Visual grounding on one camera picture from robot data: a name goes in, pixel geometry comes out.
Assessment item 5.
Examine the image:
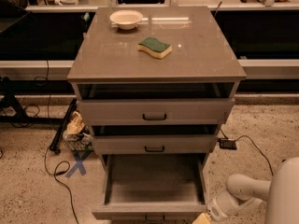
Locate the black floor cable left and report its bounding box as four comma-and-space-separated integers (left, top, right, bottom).
43, 59, 80, 224

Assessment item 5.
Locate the black table leg frame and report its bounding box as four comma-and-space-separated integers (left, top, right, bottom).
0, 77, 77, 154

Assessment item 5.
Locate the crumpled bag on floor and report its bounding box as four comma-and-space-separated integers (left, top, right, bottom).
63, 110, 93, 151

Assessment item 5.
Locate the grey drawer cabinet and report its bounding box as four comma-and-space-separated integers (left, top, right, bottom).
67, 7, 246, 164

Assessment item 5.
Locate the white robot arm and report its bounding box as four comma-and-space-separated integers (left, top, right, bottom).
192, 157, 299, 224

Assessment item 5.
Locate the green yellow sponge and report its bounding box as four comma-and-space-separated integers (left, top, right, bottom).
137, 37, 172, 59

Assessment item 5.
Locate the white bowl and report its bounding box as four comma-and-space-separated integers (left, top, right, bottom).
109, 10, 143, 30

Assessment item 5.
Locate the grey top drawer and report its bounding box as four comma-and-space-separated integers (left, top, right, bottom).
77, 83, 235, 125

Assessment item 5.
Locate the blue tape cross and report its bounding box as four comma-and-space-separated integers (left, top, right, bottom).
65, 150, 92, 178

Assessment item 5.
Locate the grey drawer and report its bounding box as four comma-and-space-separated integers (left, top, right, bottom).
92, 124, 218, 154
77, 83, 235, 125
93, 154, 206, 224

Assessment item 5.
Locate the black adapter cable right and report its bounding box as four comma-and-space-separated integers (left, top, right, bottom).
235, 134, 275, 177

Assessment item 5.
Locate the grey bottom drawer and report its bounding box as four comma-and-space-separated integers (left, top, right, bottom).
93, 154, 206, 224

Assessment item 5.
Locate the grey middle drawer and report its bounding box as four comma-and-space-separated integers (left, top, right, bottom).
92, 124, 218, 154

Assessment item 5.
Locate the black power adapter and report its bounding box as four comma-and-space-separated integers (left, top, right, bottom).
218, 138, 237, 150

